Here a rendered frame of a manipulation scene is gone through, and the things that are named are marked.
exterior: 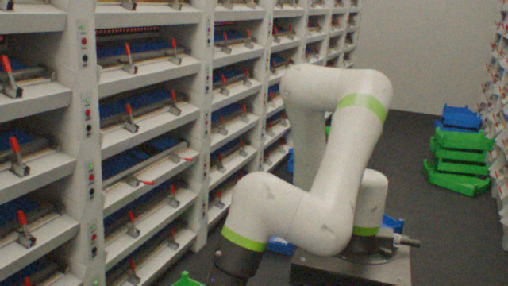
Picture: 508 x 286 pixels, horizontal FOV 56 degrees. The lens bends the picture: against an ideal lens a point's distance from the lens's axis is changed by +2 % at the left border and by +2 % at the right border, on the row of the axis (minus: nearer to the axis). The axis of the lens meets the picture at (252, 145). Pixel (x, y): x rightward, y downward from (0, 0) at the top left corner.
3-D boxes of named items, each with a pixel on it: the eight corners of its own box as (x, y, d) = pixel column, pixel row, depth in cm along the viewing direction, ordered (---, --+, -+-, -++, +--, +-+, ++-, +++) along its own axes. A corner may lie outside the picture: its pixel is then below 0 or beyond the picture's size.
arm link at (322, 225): (325, 131, 115) (340, 98, 106) (371, 149, 113) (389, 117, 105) (279, 252, 91) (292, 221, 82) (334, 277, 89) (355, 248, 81)
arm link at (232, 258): (209, 226, 91) (237, 248, 84) (250, 235, 99) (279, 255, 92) (197, 256, 91) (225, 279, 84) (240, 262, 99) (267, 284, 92)
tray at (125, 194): (196, 161, 196) (203, 142, 192) (99, 221, 142) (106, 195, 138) (156, 140, 201) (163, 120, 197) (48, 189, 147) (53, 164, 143)
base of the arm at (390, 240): (416, 244, 156) (419, 227, 154) (421, 266, 142) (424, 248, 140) (336, 230, 162) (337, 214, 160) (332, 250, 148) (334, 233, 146)
